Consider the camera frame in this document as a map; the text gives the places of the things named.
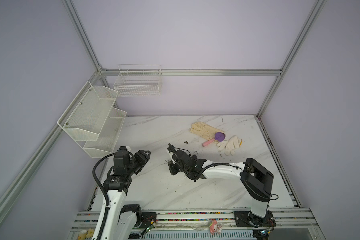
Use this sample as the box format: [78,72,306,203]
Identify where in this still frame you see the yellow toy figure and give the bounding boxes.
[77,229,95,240]

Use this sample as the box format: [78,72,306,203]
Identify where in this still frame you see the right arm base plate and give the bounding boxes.
[234,210,276,228]

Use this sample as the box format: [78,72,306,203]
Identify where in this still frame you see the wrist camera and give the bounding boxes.
[118,146,131,152]
[167,144,176,158]

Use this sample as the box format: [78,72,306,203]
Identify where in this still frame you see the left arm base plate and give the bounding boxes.
[134,212,157,229]

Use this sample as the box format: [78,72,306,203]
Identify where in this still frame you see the white knit glove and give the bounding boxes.
[217,136,243,156]

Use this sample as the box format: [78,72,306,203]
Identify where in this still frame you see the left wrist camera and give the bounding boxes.
[118,146,131,152]

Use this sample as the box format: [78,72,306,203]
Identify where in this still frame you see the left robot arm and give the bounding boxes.
[92,146,151,240]

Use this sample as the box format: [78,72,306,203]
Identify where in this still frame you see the white wire basket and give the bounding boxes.
[114,65,162,97]

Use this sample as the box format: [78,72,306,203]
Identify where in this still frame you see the pink toy figure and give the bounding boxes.
[209,220,222,235]

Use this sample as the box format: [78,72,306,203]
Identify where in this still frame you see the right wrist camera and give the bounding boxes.
[167,144,176,158]

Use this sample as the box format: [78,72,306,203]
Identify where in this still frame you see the white mesh two-tier shelf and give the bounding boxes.
[57,82,127,159]

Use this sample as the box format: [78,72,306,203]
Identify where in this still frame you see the cream leather glove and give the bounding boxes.
[189,122,224,140]

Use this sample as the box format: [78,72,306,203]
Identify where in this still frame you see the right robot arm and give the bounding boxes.
[167,144,274,220]

